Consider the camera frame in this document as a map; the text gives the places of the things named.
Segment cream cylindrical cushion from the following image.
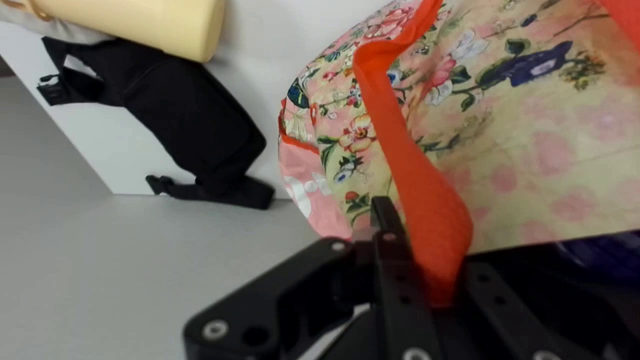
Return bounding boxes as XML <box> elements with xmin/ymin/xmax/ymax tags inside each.
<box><xmin>0</xmin><ymin>0</ymin><xmax>227</xmax><ymax>64</ymax></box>

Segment grey cloth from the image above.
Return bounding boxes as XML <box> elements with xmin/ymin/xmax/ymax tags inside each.
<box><xmin>0</xmin><ymin>7</ymin><xmax>115</xmax><ymax>47</ymax></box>

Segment floral bag with orange handles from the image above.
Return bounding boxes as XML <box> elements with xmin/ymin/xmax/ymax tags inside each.
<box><xmin>277</xmin><ymin>0</ymin><xmax>640</xmax><ymax>308</ymax></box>

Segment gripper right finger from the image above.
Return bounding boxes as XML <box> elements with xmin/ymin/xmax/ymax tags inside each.
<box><xmin>444</xmin><ymin>244</ymin><xmax>640</xmax><ymax>360</ymax></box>

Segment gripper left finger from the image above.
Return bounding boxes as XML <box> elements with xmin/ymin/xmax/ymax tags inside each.
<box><xmin>182</xmin><ymin>196</ymin><xmax>444</xmax><ymax>360</ymax></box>

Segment black garment with buckle straps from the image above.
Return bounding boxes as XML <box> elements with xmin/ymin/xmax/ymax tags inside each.
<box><xmin>37</xmin><ymin>36</ymin><xmax>276</xmax><ymax>211</ymax></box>

